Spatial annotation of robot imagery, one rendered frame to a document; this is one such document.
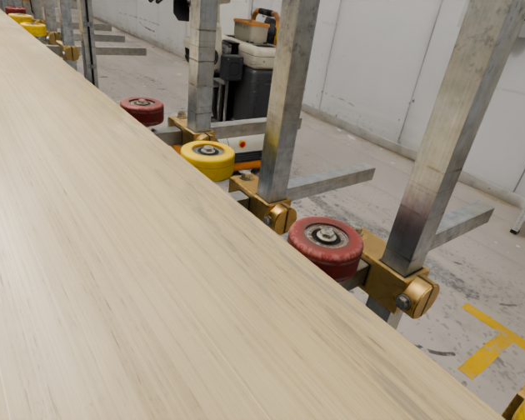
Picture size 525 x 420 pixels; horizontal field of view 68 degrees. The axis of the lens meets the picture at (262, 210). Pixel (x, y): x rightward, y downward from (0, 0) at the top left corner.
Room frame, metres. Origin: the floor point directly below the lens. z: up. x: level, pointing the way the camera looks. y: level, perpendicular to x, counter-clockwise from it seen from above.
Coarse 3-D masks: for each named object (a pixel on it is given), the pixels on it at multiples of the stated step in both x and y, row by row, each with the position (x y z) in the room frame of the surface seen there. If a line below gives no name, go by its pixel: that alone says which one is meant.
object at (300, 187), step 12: (348, 168) 0.77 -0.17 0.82; (360, 168) 0.78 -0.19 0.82; (372, 168) 0.79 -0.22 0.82; (288, 180) 0.67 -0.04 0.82; (300, 180) 0.68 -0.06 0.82; (312, 180) 0.69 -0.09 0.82; (324, 180) 0.70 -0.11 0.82; (336, 180) 0.72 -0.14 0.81; (348, 180) 0.75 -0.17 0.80; (360, 180) 0.77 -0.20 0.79; (240, 192) 0.59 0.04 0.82; (288, 192) 0.64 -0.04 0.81; (300, 192) 0.66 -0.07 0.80; (312, 192) 0.68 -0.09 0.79
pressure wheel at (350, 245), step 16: (304, 224) 0.37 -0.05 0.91; (320, 224) 0.38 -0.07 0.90; (336, 224) 0.38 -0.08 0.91; (288, 240) 0.34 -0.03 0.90; (304, 240) 0.34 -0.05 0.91; (320, 240) 0.34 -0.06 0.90; (336, 240) 0.35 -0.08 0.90; (352, 240) 0.35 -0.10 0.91; (320, 256) 0.31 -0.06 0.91; (336, 256) 0.32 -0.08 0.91; (352, 256) 0.32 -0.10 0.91; (336, 272) 0.31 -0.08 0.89; (352, 272) 0.33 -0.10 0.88
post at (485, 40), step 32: (480, 0) 0.38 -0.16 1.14; (512, 0) 0.36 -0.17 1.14; (480, 32) 0.38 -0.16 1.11; (512, 32) 0.38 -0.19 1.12; (448, 64) 0.39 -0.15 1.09; (480, 64) 0.37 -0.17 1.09; (448, 96) 0.38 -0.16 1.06; (480, 96) 0.37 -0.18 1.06; (448, 128) 0.37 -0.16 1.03; (416, 160) 0.39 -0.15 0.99; (448, 160) 0.36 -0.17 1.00; (416, 192) 0.38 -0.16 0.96; (448, 192) 0.38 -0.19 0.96; (416, 224) 0.37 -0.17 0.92; (384, 256) 0.39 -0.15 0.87; (416, 256) 0.37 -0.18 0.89; (384, 320) 0.37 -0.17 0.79
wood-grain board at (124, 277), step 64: (0, 64) 0.88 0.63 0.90; (64, 64) 0.97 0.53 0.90; (0, 128) 0.52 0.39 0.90; (64, 128) 0.56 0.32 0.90; (128, 128) 0.60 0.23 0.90; (0, 192) 0.35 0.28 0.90; (64, 192) 0.37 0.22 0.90; (128, 192) 0.39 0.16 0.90; (192, 192) 0.41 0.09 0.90; (0, 256) 0.25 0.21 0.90; (64, 256) 0.27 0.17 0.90; (128, 256) 0.28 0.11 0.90; (192, 256) 0.29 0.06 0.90; (256, 256) 0.31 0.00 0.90; (0, 320) 0.19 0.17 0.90; (64, 320) 0.20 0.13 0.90; (128, 320) 0.20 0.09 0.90; (192, 320) 0.21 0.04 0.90; (256, 320) 0.22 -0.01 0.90; (320, 320) 0.23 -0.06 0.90; (0, 384) 0.14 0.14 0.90; (64, 384) 0.15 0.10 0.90; (128, 384) 0.15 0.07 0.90; (192, 384) 0.16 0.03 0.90; (256, 384) 0.17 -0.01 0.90; (320, 384) 0.17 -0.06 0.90; (384, 384) 0.18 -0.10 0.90; (448, 384) 0.19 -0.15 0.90
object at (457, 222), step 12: (468, 204) 0.61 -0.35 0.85; (480, 204) 0.62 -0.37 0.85; (444, 216) 0.55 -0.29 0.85; (456, 216) 0.56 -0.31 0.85; (468, 216) 0.56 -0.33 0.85; (480, 216) 0.58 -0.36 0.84; (444, 228) 0.51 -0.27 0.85; (456, 228) 0.53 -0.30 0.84; (468, 228) 0.56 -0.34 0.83; (384, 240) 0.45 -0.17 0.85; (432, 240) 0.49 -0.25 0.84; (444, 240) 0.51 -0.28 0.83; (360, 264) 0.39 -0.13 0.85; (360, 276) 0.38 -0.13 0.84; (348, 288) 0.37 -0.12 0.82
